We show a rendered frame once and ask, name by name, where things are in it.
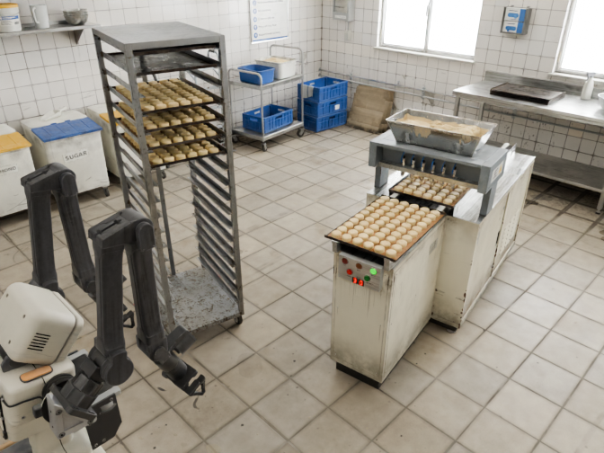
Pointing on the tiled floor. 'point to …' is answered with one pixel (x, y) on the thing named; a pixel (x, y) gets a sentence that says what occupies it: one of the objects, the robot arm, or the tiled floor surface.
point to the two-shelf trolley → (271, 103)
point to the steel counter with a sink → (582, 173)
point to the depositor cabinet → (473, 243)
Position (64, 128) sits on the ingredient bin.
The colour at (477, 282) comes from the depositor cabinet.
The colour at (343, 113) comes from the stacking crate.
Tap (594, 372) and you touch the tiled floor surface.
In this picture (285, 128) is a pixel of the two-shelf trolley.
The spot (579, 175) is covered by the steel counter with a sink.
